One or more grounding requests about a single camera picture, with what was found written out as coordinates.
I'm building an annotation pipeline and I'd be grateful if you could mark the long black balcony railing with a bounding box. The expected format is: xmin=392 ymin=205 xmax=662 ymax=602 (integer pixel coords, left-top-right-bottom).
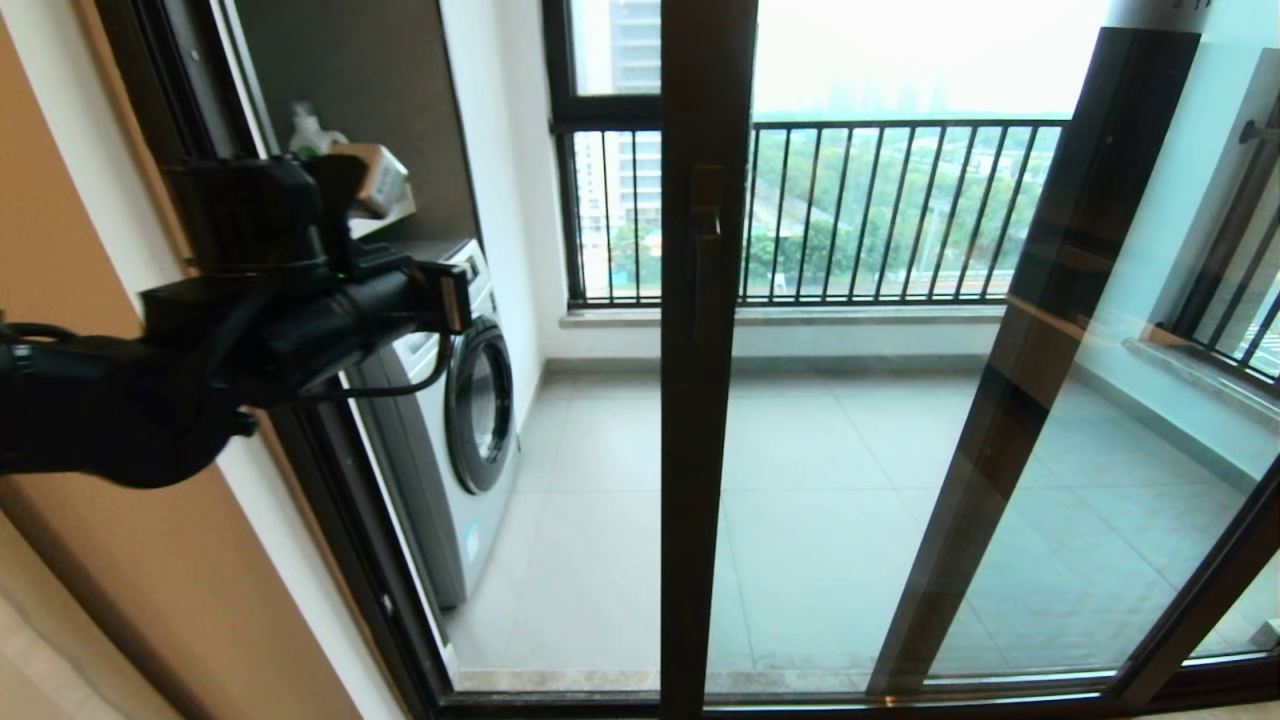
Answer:
xmin=553 ymin=120 xmax=1069 ymax=306

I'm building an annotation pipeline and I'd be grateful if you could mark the black door handle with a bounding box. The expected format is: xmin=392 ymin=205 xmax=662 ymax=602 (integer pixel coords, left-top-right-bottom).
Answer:
xmin=688 ymin=165 xmax=726 ymax=341

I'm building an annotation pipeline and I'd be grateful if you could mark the white front-load washing machine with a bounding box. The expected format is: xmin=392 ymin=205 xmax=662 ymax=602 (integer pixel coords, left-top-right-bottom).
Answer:
xmin=345 ymin=238 xmax=521 ymax=609

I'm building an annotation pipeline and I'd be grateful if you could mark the white detergent bottle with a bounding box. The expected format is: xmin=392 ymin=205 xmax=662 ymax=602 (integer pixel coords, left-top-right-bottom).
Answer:
xmin=288 ymin=100 xmax=351 ymax=161

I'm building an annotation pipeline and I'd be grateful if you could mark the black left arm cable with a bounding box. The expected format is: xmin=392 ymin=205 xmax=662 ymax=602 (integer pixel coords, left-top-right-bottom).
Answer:
xmin=0 ymin=320 xmax=456 ymax=403

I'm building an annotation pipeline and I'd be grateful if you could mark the left wrist camera unit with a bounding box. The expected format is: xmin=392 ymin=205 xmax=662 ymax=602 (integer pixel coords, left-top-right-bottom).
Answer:
xmin=140 ymin=143 xmax=411 ymax=341

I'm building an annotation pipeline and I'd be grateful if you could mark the long grey stone sill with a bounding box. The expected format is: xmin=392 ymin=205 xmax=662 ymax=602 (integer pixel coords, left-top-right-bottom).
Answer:
xmin=558 ymin=306 xmax=1006 ymax=329

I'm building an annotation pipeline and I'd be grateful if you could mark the short grey stone sill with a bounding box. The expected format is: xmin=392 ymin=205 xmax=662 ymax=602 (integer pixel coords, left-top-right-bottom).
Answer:
xmin=1125 ymin=340 xmax=1280 ymax=431

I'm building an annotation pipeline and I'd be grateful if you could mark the fixed dark-framed glass door panel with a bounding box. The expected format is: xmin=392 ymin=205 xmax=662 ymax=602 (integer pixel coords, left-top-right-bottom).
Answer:
xmin=868 ymin=28 xmax=1280 ymax=696

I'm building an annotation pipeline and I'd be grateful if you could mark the white wall shelf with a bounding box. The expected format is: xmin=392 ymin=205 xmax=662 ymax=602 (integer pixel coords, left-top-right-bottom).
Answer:
xmin=345 ymin=195 xmax=416 ymax=241

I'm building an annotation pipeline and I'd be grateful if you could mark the short black side railing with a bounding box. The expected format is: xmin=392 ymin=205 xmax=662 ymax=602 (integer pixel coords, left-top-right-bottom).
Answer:
xmin=1165 ymin=120 xmax=1280 ymax=386

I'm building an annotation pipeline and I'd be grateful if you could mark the black window frame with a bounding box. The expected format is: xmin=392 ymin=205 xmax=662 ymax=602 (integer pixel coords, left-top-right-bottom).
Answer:
xmin=540 ymin=0 xmax=666 ymax=306

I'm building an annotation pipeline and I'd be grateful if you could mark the dark brown sliding glass door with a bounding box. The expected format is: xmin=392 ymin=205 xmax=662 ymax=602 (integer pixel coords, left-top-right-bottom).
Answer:
xmin=658 ymin=0 xmax=1280 ymax=716

